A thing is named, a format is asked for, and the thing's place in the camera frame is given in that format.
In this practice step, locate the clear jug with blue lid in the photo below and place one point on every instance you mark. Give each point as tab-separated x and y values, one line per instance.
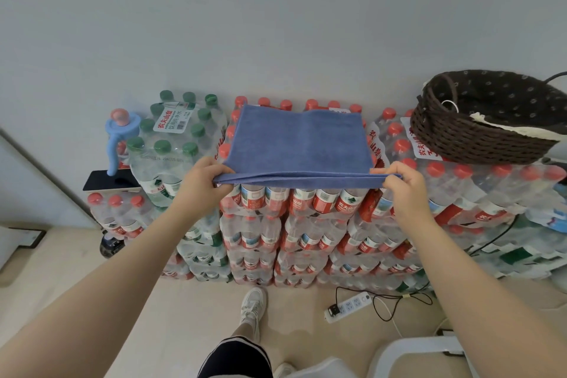
122	125

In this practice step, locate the person's right hand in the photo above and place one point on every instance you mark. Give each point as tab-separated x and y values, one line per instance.
409	196

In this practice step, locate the person's left shoe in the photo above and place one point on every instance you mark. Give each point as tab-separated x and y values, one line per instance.
253	307

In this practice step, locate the person's shoe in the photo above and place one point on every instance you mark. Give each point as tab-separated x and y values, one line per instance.
283	371
253	307

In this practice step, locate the black water bottle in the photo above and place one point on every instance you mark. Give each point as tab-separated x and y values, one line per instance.
111	245

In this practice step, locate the stack of bottled water packs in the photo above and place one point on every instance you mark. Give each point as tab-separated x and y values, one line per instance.
310	236

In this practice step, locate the person's left leg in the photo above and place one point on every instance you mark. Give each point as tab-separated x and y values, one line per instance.
246	333

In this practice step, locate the white shirt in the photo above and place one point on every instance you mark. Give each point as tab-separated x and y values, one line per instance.
323	369

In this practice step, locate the black striped shorts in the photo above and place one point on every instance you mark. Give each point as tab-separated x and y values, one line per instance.
235	360

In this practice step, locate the brown wicker basket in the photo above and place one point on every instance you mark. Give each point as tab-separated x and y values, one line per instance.
469	138

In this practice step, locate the blue towel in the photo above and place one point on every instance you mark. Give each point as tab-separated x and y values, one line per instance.
301	143

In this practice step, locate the white power strip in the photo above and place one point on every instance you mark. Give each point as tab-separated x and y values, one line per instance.
350	307

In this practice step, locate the black smartphone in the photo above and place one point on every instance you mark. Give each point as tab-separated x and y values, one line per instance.
106	180

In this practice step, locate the white zip tie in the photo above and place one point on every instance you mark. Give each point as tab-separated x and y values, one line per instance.
449	103

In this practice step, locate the person's right forearm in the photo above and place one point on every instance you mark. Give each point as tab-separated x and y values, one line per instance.
487	302

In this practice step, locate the person's left hand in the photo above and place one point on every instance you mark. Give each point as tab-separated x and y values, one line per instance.
204	187

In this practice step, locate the person's right shoe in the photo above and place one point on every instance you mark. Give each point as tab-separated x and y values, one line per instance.
283	371

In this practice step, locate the white gym frame grey panel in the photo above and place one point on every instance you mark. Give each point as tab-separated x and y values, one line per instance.
398	346

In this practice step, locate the person's left forearm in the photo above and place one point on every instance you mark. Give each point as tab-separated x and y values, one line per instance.
97	302

